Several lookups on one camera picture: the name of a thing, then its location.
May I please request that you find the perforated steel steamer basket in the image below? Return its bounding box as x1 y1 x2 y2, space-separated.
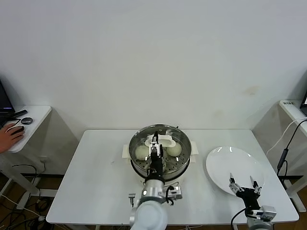
121 124 200 179

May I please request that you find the black computer mouse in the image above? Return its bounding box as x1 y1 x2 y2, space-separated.
6 126 25 136

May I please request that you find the black bar device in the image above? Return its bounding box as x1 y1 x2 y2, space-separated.
9 109 29 120

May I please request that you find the white side table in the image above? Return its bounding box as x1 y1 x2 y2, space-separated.
0 104 52 209

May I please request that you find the white round plate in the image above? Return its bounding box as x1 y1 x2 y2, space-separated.
205 146 265 197

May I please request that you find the black floor cable bundle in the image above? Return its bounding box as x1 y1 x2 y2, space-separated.
0 164 64 230

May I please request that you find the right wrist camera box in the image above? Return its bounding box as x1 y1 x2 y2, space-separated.
251 205 276 220

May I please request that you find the white hanging cable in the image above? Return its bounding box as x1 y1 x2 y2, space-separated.
266 117 307 155

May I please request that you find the white desk with label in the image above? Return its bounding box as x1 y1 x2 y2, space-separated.
278 99 307 213

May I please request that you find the glass lid with cream handle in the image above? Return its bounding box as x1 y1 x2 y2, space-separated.
129 124 192 170

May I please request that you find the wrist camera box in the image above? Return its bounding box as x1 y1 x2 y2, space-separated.
165 184 183 199
251 205 276 220

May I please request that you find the black monitor screen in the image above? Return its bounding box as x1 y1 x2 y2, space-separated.
0 76 17 127

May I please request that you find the cream electric cooker base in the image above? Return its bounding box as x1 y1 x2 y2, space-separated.
121 143 200 195

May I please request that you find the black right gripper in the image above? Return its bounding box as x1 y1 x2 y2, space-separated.
228 172 262 211

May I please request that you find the bare person hand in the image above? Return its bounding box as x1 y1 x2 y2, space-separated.
0 122 26 154

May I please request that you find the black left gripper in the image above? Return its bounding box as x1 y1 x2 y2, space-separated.
149 131 166 179

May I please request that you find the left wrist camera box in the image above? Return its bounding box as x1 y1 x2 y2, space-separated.
165 184 183 199

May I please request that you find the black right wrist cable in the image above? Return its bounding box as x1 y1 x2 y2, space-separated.
230 207 249 230

